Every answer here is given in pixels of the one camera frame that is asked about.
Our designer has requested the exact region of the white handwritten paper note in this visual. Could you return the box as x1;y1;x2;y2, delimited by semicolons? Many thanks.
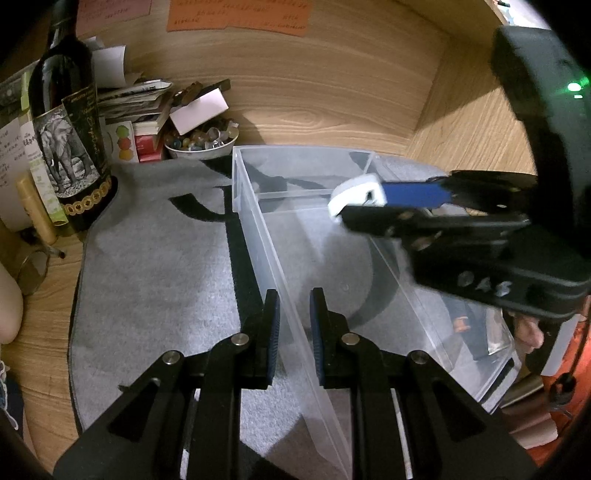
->
0;118;32;232

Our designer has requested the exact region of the red small box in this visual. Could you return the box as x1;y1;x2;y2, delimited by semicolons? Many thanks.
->
134;134;163;163

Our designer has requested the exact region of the pink sticky note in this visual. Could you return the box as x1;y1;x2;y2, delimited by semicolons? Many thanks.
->
76;0;152;37

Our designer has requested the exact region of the clear plastic organizer box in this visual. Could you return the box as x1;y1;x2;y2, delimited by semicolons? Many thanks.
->
232;146;521;479

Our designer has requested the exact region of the white folded card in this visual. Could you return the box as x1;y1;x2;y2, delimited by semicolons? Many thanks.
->
169;88;228;135

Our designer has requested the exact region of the dark wine bottle elephant label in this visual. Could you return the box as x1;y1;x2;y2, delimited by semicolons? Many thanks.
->
29;1;117;233

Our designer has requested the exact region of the white bowl of beads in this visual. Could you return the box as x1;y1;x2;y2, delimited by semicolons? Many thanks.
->
163;118;239;161

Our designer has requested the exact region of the orange sticky note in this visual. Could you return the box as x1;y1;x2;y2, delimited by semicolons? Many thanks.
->
166;0;312;37

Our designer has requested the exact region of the stack of papers and books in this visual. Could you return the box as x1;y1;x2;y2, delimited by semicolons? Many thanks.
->
85;37;173;136

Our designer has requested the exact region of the black handle tool orange ring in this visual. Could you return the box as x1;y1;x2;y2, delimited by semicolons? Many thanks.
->
434;294;514;358

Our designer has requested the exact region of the traffic light picture card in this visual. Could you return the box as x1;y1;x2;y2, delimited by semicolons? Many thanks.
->
103;121;139;164

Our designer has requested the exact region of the white travel power adapter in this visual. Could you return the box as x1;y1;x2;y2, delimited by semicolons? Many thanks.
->
328;174;387;223

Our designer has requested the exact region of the yellow lip balm tube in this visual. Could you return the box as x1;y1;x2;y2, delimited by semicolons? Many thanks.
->
15;172;57;245

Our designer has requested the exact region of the grey black patterned mat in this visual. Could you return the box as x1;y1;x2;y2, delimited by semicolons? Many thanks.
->
67;151;523;480

